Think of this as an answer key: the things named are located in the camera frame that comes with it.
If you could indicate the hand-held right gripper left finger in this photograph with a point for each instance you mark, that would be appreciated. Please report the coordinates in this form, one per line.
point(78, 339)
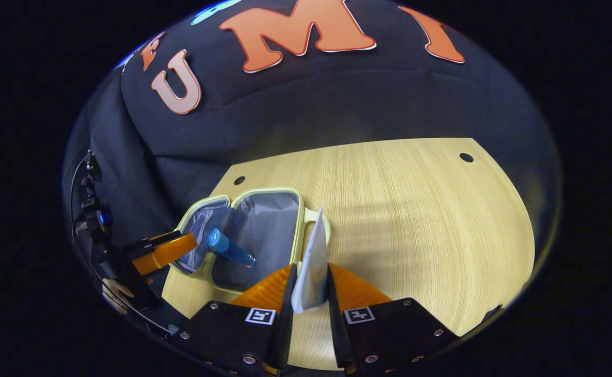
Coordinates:
point(287, 330)

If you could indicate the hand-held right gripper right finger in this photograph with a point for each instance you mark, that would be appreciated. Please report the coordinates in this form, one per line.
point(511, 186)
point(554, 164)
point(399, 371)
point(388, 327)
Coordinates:
point(337, 335)

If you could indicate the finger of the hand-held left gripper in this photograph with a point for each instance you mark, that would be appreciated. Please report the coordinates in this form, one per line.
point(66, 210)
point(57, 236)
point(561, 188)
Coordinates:
point(167, 253)

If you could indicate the blue skin care bottle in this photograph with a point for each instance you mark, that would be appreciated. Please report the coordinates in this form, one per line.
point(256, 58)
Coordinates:
point(227, 248)

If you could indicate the blue and white tube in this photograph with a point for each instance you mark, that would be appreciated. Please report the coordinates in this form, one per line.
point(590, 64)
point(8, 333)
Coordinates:
point(313, 262)

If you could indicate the pale yellow small suitcase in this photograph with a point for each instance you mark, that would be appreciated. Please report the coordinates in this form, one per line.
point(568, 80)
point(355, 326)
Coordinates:
point(269, 225)

